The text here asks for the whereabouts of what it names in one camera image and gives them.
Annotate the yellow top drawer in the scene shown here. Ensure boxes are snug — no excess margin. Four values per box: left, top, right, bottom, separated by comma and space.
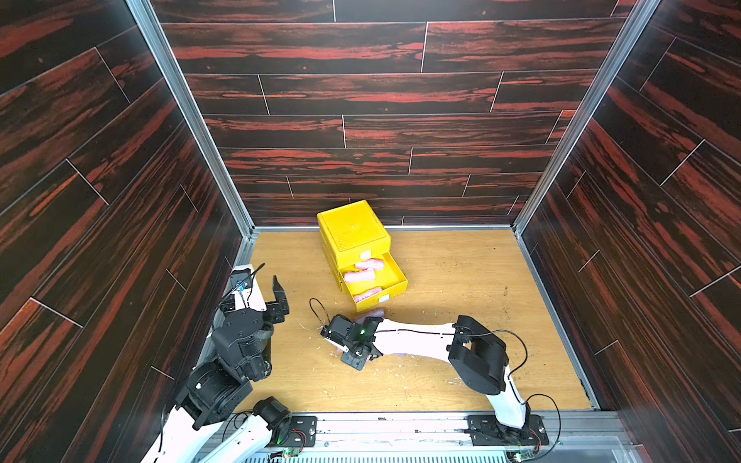
321, 233, 392, 269

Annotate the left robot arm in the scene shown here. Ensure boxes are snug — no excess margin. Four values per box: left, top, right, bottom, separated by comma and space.
142, 265, 289, 462

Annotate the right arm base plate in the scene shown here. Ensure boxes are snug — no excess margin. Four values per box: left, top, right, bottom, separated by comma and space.
466, 414, 550, 447

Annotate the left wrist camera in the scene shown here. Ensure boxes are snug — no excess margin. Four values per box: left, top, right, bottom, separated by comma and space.
228, 264, 266, 312

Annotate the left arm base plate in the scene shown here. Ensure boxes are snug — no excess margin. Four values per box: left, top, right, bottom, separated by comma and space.
271, 415, 318, 449

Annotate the yellow drawer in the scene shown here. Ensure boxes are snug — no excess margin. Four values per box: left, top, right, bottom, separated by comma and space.
321, 233, 392, 269
337, 253, 408, 313

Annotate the purple roll upper back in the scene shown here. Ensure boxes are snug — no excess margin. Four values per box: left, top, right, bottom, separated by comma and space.
354, 309, 385, 324

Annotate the yellow drawer cabinet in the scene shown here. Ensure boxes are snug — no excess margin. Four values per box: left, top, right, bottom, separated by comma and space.
316, 200, 388, 286

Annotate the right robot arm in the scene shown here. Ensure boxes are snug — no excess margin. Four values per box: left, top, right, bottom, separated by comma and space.
321, 314, 549, 448

